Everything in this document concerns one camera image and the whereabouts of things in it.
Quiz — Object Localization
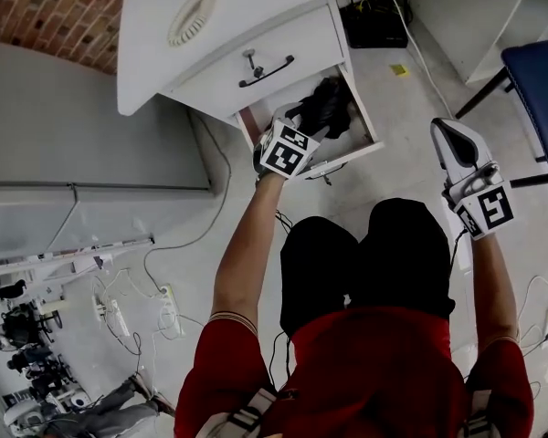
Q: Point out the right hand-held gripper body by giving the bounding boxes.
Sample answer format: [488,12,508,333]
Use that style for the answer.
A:
[441,161,517,242]

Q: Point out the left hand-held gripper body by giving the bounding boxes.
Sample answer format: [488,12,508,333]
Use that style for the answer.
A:
[254,115,323,181]

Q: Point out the black cloth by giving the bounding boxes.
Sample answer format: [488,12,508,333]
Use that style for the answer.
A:
[295,76,353,141]

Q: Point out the white drawer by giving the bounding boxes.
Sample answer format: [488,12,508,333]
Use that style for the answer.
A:
[232,63,385,183]
[163,4,351,107]

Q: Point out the person's left forearm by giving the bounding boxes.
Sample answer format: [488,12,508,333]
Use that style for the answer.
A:
[209,170,288,324]

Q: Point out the person's right forearm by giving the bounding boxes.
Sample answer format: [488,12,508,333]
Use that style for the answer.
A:
[469,229,521,342]

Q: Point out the white closed drawer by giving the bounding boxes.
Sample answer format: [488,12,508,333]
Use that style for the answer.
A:
[163,4,351,107]

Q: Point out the black wifi router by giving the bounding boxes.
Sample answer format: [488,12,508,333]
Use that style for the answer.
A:
[339,0,410,50]

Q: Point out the blue chair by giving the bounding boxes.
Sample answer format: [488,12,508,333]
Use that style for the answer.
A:
[453,37,548,190]

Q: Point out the white open shelf unit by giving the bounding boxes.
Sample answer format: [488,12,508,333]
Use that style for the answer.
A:
[464,0,548,87]

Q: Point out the person's black shorts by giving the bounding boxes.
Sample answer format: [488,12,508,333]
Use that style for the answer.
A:
[279,197,457,338]

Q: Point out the person's red shirt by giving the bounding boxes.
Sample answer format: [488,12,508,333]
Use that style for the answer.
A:
[173,307,536,438]

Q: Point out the white refrigerator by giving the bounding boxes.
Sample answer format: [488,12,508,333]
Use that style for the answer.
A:
[0,40,216,265]

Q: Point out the black office chair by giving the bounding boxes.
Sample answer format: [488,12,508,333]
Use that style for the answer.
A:
[0,305,64,351]

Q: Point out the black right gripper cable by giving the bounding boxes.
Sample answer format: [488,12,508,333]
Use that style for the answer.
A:
[448,227,469,269]

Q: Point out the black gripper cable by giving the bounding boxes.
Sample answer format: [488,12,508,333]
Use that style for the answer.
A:
[268,208,294,388]
[448,227,469,269]

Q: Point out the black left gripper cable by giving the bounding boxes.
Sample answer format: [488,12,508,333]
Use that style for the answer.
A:
[268,208,294,388]

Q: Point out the grey floor cable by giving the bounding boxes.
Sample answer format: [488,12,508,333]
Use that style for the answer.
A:
[142,110,234,297]

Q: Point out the white floor cable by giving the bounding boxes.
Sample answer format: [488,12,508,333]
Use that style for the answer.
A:
[382,0,454,119]

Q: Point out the coiled white telephone cord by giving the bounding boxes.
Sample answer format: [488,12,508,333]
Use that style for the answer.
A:
[167,0,239,47]

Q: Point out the white harness strap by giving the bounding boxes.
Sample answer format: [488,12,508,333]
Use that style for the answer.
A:
[464,389,500,438]
[204,384,280,438]

